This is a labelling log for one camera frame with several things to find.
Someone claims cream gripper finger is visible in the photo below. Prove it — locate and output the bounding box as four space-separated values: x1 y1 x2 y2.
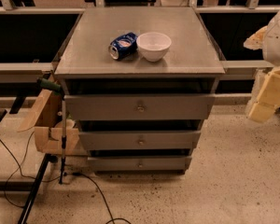
247 66 280 123

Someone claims grey drawer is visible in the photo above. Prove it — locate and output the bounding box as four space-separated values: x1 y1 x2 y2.
65 94 215 120
79 131 201 150
88 156 191 172

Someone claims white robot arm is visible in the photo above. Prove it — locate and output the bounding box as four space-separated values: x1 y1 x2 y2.
244 10 280 123

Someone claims grey drawer cabinet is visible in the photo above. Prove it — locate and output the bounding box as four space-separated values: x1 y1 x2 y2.
55 7 224 172

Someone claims grey bottom drawer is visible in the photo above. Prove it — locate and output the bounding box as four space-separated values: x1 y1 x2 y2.
88 156 191 172

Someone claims grey top drawer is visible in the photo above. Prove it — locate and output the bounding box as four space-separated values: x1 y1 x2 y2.
65 94 215 120

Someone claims white bowl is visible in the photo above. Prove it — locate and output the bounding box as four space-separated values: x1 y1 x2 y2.
136 32 172 62

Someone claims crushed blue soda can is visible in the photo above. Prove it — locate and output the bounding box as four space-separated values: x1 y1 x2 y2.
108 33 137 60

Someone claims cardboard box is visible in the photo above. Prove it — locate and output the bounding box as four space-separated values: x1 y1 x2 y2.
17 75 88 157

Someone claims black metal stand leg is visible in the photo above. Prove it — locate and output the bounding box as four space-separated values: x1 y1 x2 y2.
17 154 53 224

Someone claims green handled pole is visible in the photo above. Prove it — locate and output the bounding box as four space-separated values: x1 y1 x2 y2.
37 78 66 184

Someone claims black floor cable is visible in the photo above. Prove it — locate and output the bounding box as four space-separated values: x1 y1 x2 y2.
0 131 133 224

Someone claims metal railing frame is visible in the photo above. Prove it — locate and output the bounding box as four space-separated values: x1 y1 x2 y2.
0 0 280 84

